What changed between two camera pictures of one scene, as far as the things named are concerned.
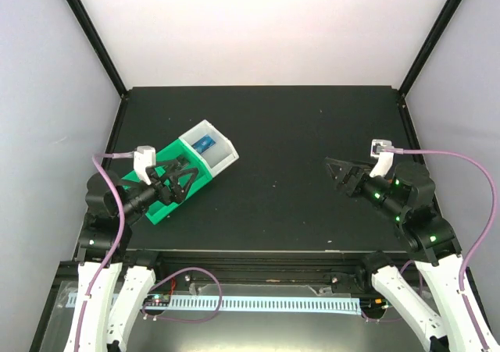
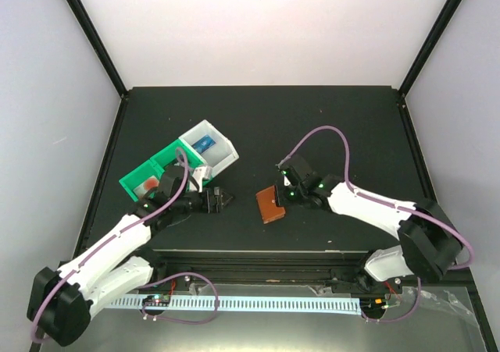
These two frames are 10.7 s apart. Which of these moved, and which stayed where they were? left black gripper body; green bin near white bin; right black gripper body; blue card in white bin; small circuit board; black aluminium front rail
Moved: right black gripper body; left black gripper body
Stayed: green bin near white bin; black aluminium front rail; small circuit board; blue card in white bin
